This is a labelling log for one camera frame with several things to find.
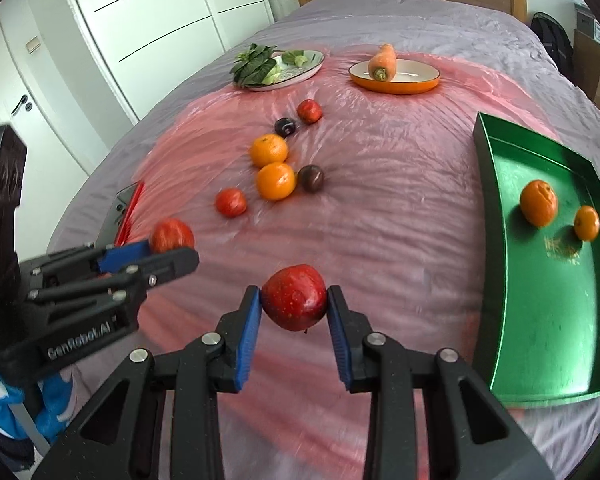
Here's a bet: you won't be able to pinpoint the dark leafy greens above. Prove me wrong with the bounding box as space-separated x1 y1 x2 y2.
231 43 281 86

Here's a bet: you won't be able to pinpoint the green metal tray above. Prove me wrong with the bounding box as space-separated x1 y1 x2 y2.
472 112 600 408

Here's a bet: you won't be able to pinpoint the white door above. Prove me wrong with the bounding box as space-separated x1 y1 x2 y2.
0 10 111 181

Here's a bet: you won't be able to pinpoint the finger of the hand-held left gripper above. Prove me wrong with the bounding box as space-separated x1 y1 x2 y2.
20 239 152 292
27 246 201 311

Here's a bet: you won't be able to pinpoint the person's left hand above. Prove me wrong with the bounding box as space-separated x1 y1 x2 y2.
0 367 77 443

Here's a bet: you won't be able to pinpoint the red plastic sheet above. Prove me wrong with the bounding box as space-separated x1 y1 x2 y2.
115 52 566 480

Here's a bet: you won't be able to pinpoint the streaked red apple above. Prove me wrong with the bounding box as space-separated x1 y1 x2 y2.
150 218 196 254

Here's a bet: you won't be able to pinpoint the white patterned plate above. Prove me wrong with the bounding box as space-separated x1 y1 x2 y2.
232 50 326 92

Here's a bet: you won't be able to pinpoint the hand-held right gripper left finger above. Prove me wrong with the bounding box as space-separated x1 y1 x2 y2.
30 285 263 480

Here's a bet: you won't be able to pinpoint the dark red apple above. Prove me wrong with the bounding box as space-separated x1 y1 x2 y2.
261 264 327 332

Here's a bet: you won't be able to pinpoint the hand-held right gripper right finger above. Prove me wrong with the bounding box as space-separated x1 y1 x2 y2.
327 285 556 480

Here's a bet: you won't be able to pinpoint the small bright red apple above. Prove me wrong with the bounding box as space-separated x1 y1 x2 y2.
216 188 248 218

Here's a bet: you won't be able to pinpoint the person's dark trousers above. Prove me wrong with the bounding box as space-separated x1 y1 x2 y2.
0 410 36 476

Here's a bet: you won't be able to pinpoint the grey bedspread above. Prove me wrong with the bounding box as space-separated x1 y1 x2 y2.
45 0 600 480

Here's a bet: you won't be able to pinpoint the small orange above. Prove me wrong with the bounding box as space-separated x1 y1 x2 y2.
574 205 600 242

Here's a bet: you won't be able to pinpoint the white wardrobe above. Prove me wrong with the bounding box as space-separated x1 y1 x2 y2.
62 0 276 123

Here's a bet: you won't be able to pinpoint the large orange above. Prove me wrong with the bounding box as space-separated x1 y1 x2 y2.
519 180 559 227

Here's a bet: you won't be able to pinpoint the black backpack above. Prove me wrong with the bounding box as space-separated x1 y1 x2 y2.
530 11 576 86

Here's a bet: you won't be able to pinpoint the carrot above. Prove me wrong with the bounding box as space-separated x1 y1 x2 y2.
368 43 397 82

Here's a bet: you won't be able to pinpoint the orange rimmed plate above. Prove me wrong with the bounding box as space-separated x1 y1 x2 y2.
349 58 442 94

